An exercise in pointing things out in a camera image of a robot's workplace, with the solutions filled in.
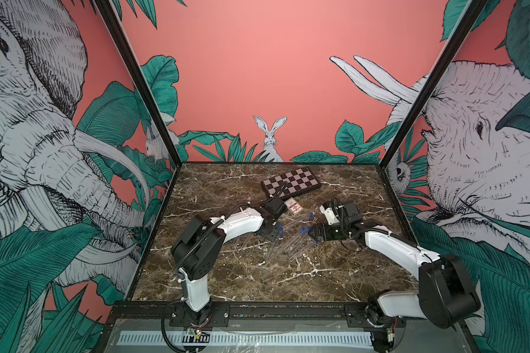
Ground playing card box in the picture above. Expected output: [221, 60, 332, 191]
[284, 198, 303, 216]

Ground clear test tube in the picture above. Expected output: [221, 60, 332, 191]
[240, 233, 254, 250]

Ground white perforated strip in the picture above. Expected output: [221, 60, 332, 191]
[115, 330, 374, 349]

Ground black corner frame post right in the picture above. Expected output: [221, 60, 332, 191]
[378, 0, 487, 169]

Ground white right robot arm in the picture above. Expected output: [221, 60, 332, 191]
[309, 198, 481, 329]

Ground black corner frame post left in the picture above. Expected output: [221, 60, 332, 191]
[94, 0, 183, 168]

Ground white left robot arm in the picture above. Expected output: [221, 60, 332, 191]
[172, 197, 287, 313]

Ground black corner frame post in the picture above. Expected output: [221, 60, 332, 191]
[94, 0, 183, 168]
[378, 0, 487, 169]

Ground folding chess board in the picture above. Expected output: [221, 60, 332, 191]
[261, 167, 321, 200]

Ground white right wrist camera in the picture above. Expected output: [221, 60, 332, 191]
[319, 202, 340, 226]

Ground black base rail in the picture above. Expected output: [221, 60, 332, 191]
[107, 301, 406, 331]

